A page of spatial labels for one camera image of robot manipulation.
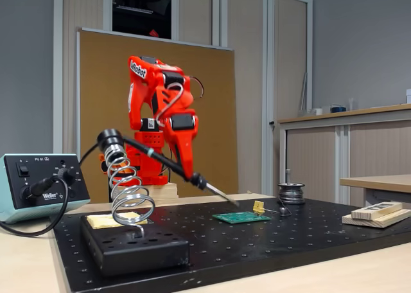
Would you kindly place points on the plain wooden plank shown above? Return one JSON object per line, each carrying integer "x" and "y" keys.
{"x": 385, "y": 223}

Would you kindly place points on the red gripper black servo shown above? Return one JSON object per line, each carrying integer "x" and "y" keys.
{"x": 178, "y": 138}

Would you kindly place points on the soldering iron spring stand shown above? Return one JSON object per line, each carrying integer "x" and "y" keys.
{"x": 141, "y": 257}

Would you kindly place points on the metal spring iron holder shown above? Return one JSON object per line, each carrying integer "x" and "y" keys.
{"x": 110, "y": 138}

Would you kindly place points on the brown cork pinboard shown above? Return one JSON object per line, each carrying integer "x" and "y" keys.
{"x": 218, "y": 113}

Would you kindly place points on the yellow cleaning sponge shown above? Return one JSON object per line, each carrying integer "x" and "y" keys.
{"x": 99, "y": 223}

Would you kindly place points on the small round metal magnet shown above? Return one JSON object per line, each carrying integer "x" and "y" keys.
{"x": 284, "y": 212}

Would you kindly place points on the yellow power connector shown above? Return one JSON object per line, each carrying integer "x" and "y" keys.
{"x": 258, "y": 206}

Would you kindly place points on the small white box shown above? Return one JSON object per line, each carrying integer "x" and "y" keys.
{"x": 318, "y": 111}

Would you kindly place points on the metal spool post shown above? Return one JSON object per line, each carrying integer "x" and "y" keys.
{"x": 289, "y": 176}

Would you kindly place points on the red robot arm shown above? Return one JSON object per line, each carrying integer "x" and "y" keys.
{"x": 138, "y": 90}

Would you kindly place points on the blue tape roll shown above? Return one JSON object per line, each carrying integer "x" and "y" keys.
{"x": 337, "y": 109}

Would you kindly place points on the green circuit board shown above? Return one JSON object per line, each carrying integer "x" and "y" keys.
{"x": 237, "y": 218}

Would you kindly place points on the teal black soldering station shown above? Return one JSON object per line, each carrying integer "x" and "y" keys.
{"x": 13, "y": 206}

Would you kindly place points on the tall grey shutter cabinet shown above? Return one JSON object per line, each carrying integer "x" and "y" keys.
{"x": 285, "y": 81}

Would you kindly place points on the low grey shutter cabinet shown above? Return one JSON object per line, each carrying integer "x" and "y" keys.
{"x": 379, "y": 151}

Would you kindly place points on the wooden desk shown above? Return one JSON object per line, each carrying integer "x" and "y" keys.
{"x": 385, "y": 182}

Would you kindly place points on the clear plastic tray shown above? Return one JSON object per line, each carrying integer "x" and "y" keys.
{"x": 305, "y": 113}

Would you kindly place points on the black soldering iron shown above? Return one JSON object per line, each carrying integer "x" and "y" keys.
{"x": 160, "y": 158}

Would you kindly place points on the black perforated breadboard plate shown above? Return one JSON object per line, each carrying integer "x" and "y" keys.
{"x": 257, "y": 241}

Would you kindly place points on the clear glass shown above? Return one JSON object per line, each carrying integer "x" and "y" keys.
{"x": 351, "y": 105}

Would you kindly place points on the printed wooden plank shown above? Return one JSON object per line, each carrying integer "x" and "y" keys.
{"x": 375, "y": 211}

